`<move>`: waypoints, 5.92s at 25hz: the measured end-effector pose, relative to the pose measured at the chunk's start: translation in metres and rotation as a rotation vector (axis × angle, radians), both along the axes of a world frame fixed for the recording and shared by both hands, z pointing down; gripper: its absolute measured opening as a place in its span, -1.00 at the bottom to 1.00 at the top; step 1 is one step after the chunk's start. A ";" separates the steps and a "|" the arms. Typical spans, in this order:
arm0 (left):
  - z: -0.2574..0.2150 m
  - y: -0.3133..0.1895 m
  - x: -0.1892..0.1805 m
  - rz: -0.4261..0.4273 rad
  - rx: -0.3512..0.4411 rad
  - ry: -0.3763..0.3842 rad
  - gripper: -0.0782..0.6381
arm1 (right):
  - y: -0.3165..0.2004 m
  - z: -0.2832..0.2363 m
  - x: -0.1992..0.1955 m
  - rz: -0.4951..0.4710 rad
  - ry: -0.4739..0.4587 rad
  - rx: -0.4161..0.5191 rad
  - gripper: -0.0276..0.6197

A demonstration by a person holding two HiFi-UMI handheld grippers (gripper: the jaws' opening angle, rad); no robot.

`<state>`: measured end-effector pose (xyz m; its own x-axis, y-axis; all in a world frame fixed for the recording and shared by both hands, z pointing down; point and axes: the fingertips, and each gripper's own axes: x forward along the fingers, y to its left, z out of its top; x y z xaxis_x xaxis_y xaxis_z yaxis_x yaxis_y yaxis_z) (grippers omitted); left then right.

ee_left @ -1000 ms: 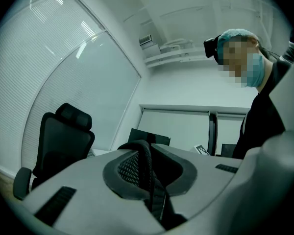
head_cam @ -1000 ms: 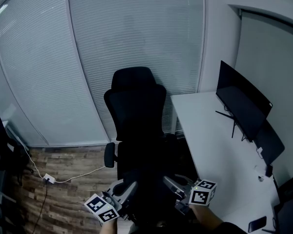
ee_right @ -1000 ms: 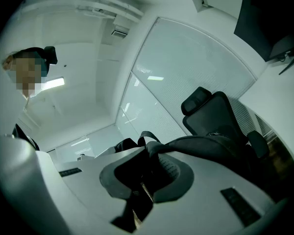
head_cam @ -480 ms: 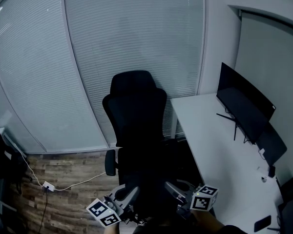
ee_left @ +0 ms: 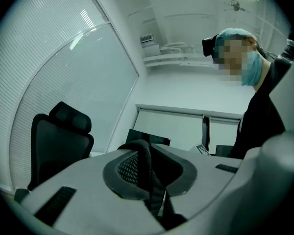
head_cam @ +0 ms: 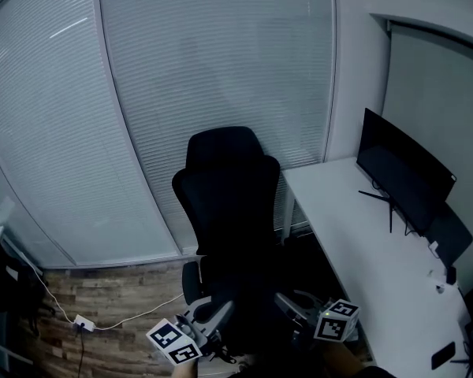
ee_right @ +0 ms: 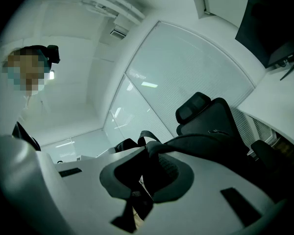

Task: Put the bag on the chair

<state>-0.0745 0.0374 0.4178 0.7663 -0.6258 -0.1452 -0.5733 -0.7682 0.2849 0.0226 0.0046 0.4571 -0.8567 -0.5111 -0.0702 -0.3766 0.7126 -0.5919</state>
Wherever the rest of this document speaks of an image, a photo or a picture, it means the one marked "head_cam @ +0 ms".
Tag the black office chair with headrest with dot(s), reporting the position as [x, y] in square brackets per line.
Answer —
[228, 211]

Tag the small black desk gadget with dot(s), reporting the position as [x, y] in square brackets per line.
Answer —
[451, 275]

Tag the small white desk gadget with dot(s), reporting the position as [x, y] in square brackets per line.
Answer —
[440, 288]

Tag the person's left forearm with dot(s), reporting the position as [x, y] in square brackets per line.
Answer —
[186, 369]

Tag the person's right forearm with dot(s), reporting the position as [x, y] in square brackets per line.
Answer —
[341, 354]

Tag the black smartphone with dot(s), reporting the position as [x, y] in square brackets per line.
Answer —
[443, 356]

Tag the white desk leg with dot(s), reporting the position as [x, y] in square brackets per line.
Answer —
[287, 211]

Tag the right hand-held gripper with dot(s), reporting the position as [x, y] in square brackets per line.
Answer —
[337, 321]

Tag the black chair with casters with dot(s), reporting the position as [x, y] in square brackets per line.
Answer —
[6, 282]

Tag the white power strip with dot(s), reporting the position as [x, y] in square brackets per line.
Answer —
[84, 323]

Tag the white window blind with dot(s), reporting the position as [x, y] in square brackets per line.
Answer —
[55, 132]
[220, 73]

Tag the black computer monitor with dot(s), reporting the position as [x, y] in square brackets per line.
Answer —
[402, 171]

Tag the white plug adapter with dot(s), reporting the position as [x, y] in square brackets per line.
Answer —
[433, 246]

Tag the dark grey desk partition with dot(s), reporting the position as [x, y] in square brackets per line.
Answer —
[451, 236]

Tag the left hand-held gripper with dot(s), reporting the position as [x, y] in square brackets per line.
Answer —
[173, 339]

